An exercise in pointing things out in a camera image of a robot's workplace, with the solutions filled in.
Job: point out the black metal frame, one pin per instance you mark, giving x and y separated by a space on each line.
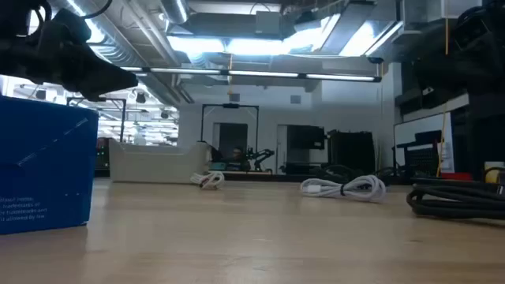
230 105

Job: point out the black perforated cart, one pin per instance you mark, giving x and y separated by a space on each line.
422 155

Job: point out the long ceiling light bar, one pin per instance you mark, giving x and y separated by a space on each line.
256 73

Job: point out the black background robot arm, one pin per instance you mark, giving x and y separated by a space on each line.
260 155

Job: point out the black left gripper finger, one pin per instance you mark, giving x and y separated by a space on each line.
112 79

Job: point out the white board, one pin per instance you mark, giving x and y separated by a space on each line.
418 128

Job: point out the red flat box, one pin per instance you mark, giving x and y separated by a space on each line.
455 176

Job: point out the black cabinet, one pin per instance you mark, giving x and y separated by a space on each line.
352 150

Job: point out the person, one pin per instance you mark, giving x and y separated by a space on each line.
238 158

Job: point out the black wall monitor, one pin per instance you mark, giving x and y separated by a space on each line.
305 137

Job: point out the blue cardboard box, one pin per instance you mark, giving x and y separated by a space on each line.
43 165

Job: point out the beige plastic bin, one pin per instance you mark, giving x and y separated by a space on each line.
158 163

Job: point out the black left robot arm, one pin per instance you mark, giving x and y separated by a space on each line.
17 13

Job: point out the yellow cup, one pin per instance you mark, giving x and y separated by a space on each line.
493 173

